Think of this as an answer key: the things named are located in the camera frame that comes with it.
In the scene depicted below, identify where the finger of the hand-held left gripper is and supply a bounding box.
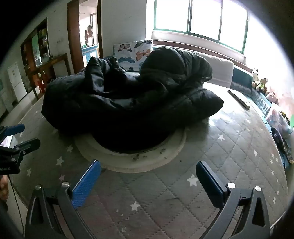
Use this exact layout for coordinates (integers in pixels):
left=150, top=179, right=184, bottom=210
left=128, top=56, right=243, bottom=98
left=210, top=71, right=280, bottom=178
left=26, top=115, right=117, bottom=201
left=0, top=124, right=25, bottom=144
left=10, top=138, right=41, bottom=155

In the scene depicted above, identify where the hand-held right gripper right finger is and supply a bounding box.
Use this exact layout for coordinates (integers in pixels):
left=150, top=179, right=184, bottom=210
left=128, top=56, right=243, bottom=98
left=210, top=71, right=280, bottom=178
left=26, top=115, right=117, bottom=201
left=195, top=161, right=271, bottom=239

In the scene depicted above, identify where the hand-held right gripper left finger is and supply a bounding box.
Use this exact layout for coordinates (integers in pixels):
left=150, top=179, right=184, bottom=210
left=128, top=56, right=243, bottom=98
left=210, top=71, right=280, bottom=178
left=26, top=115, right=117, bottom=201
left=24, top=160, right=101, bottom=239

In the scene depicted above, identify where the black down jacket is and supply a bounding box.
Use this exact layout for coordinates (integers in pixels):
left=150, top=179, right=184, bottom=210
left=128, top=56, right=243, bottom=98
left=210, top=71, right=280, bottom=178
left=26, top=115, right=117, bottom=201
left=41, top=47, right=224, bottom=153

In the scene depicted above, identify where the person's left hand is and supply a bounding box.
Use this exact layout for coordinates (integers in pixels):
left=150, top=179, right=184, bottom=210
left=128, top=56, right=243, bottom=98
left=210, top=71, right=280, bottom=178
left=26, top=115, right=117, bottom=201
left=0, top=175, right=10, bottom=201

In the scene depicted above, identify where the white small cabinet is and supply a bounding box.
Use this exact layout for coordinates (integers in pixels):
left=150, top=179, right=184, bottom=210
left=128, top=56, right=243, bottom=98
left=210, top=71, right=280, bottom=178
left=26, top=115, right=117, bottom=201
left=7, top=63, right=27, bottom=103

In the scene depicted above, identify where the red stool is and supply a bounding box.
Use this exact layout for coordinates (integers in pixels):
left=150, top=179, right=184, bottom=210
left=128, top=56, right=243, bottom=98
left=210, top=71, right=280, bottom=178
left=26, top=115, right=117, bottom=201
left=38, top=79, right=50, bottom=93

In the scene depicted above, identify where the white round mat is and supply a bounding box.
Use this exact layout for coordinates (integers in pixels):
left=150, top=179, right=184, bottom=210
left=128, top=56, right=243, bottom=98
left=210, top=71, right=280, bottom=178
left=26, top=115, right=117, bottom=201
left=74, top=129, right=187, bottom=173

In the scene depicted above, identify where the dark patterned cloth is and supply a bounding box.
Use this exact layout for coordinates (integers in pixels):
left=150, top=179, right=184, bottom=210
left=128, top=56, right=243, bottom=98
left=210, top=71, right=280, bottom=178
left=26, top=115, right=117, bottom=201
left=271, top=133, right=294, bottom=165

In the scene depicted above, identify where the dark wooden table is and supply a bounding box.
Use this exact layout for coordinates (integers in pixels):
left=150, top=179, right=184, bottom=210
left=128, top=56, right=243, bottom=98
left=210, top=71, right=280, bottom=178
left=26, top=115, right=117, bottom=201
left=28, top=53, right=71, bottom=100

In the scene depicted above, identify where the wooden display cabinet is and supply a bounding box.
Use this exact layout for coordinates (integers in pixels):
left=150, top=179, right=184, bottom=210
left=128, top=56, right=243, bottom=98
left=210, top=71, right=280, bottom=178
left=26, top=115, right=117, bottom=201
left=20, top=18, right=51, bottom=76

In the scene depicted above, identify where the dark flat bar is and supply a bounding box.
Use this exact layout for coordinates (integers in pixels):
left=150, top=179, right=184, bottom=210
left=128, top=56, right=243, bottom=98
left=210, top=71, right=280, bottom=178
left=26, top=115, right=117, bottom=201
left=227, top=89, right=251, bottom=109

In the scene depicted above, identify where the clear plastic toy bag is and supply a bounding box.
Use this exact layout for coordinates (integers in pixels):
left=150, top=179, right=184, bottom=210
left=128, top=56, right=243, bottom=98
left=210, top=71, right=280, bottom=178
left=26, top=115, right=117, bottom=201
left=266, top=108, right=294, bottom=138

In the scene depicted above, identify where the pink plush toy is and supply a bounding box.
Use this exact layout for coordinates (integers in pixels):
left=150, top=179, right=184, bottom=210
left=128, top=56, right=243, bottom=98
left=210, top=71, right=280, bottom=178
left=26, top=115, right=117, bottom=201
left=266, top=92, right=279, bottom=105

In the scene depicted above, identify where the blue cabinet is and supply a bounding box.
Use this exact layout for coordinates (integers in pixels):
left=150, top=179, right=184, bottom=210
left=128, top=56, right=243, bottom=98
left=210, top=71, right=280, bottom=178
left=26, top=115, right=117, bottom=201
left=81, top=45, right=100, bottom=65

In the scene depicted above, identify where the pink hanging cloth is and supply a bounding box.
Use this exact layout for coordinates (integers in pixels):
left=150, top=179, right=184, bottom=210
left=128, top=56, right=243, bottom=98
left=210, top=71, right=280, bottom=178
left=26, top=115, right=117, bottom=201
left=85, top=25, right=94, bottom=45

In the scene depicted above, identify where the butterfly print pillow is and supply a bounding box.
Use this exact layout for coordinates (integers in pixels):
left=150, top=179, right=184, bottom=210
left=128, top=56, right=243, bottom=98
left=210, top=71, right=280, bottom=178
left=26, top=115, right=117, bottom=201
left=112, top=40, right=153, bottom=72

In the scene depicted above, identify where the green framed window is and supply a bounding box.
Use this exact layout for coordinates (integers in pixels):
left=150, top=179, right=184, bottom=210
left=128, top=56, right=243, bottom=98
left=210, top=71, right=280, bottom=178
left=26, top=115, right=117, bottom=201
left=153, top=0, right=250, bottom=54

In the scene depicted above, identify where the thin black cable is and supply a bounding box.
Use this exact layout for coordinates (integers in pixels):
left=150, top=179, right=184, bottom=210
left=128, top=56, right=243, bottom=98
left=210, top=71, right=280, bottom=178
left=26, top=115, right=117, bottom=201
left=8, top=174, right=25, bottom=238

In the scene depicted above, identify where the brown door frame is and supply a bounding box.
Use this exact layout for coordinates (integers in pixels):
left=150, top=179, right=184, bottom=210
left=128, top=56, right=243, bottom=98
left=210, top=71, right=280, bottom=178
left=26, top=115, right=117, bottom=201
left=67, top=0, right=103, bottom=72

